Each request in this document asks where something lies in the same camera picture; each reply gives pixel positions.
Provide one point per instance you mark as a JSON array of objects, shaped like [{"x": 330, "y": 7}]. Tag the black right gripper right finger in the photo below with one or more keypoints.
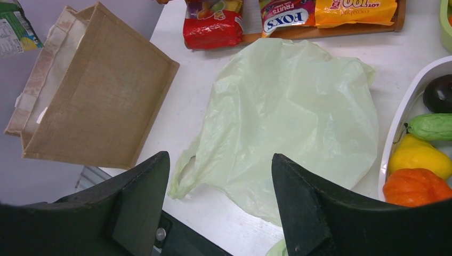
[{"x": 319, "y": 217}]

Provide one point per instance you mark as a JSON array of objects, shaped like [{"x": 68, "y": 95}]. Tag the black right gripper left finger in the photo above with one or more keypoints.
[{"x": 119, "y": 216}]

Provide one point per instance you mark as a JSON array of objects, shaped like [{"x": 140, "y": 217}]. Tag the pale green plastic grocery bag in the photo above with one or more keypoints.
[{"x": 277, "y": 96}]

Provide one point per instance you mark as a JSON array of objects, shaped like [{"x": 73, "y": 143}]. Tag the green Fox's candy bag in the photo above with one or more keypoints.
[{"x": 17, "y": 34}]

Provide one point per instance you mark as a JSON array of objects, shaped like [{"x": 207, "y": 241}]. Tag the brown paper bag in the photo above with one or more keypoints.
[{"x": 94, "y": 92}]

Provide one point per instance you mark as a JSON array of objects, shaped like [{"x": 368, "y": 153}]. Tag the orange candy bag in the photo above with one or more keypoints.
[{"x": 333, "y": 13}]

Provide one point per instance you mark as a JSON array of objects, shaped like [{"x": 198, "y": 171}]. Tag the red candy bag bottom shelf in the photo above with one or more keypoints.
[{"x": 213, "y": 24}]

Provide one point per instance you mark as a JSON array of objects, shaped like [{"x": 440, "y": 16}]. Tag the red Fox's candy bag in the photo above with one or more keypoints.
[{"x": 286, "y": 13}]

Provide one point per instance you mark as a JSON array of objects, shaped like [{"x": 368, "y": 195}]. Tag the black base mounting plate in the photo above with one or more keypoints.
[{"x": 175, "y": 238}]

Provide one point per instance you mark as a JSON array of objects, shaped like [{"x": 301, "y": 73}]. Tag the orange toy pumpkin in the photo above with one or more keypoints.
[{"x": 415, "y": 187}]

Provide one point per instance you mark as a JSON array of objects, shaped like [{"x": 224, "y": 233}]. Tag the yellow toy pear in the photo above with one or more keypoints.
[{"x": 413, "y": 153}]

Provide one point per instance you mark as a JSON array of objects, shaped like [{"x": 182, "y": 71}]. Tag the white vegetable basket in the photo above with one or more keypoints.
[{"x": 410, "y": 106}]

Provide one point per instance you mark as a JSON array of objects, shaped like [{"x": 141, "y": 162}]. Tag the light green toy gourd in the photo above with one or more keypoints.
[{"x": 431, "y": 127}]

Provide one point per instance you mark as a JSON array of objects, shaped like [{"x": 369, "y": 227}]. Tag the dark toy eggplant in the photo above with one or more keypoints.
[{"x": 437, "y": 95}]

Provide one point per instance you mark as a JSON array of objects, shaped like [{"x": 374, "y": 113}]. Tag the wooden snack shelf rack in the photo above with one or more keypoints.
[{"x": 343, "y": 30}]

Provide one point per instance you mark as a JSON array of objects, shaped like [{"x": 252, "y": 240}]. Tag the green fruit basket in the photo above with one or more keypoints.
[{"x": 445, "y": 24}]

